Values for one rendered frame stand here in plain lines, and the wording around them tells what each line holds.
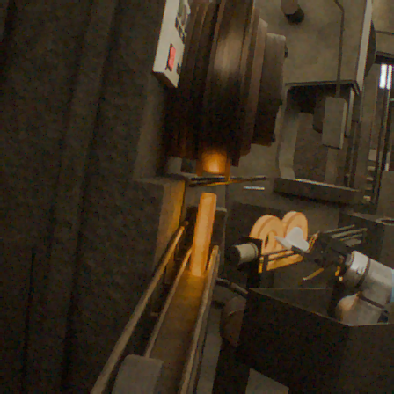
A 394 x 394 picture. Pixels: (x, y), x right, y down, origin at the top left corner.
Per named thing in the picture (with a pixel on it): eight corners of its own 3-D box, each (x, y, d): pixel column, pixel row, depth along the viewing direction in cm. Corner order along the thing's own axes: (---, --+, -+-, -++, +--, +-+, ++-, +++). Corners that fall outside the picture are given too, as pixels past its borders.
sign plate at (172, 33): (152, 70, 115) (170, -22, 114) (167, 87, 141) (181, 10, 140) (165, 72, 114) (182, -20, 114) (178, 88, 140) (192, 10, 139)
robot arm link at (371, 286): (391, 310, 168) (408, 276, 168) (353, 292, 169) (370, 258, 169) (383, 304, 178) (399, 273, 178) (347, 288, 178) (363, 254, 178)
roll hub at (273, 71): (251, 142, 147) (267, 22, 146) (249, 145, 175) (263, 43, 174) (277, 146, 147) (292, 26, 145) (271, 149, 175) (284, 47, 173)
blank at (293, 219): (278, 213, 215) (287, 215, 213) (302, 209, 227) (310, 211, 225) (273, 261, 217) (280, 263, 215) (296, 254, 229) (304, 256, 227)
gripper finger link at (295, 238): (282, 220, 174) (313, 235, 174) (272, 240, 174) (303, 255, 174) (283, 221, 171) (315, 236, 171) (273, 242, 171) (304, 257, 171)
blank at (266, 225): (250, 217, 203) (259, 219, 200) (278, 213, 215) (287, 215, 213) (244, 268, 205) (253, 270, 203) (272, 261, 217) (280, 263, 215)
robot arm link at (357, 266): (349, 284, 178) (355, 289, 168) (335, 277, 178) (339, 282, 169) (364, 254, 178) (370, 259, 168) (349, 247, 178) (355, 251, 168)
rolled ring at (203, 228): (217, 193, 171) (204, 191, 171) (215, 196, 153) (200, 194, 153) (206, 266, 172) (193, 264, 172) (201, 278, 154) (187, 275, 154)
